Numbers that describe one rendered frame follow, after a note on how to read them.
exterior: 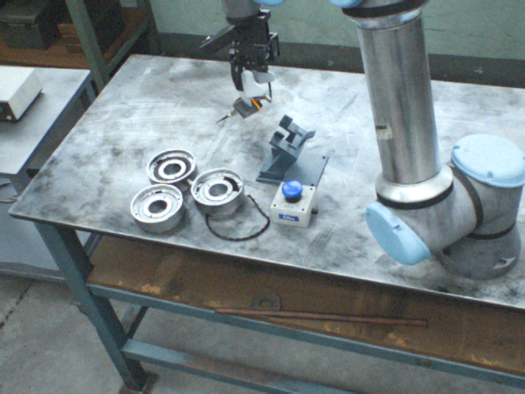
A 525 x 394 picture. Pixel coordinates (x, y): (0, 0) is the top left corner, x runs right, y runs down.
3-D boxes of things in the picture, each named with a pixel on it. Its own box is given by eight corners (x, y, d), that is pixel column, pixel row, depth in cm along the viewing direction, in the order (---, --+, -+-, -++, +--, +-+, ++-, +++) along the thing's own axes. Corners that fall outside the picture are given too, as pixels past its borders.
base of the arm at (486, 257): (522, 222, 121) (531, 184, 114) (516, 286, 111) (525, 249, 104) (439, 209, 125) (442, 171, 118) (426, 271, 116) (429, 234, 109)
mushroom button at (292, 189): (280, 210, 127) (278, 191, 124) (287, 195, 130) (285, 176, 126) (301, 213, 126) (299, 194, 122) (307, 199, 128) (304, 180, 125)
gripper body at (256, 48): (267, 76, 133) (257, 22, 125) (229, 73, 136) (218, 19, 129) (281, 57, 138) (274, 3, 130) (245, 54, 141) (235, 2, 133)
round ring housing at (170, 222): (186, 231, 130) (182, 217, 127) (134, 240, 130) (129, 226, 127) (186, 194, 137) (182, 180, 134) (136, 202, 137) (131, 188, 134)
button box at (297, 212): (272, 223, 128) (269, 206, 125) (283, 198, 133) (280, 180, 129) (312, 230, 126) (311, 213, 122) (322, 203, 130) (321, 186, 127)
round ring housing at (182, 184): (141, 183, 141) (136, 169, 138) (176, 156, 146) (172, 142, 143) (174, 203, 136) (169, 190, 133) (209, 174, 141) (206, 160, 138)
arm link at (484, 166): (534, 213, 109) (549, 153, 100) (472, 250, 105) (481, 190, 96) (483, 174, 117) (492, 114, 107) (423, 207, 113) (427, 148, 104)
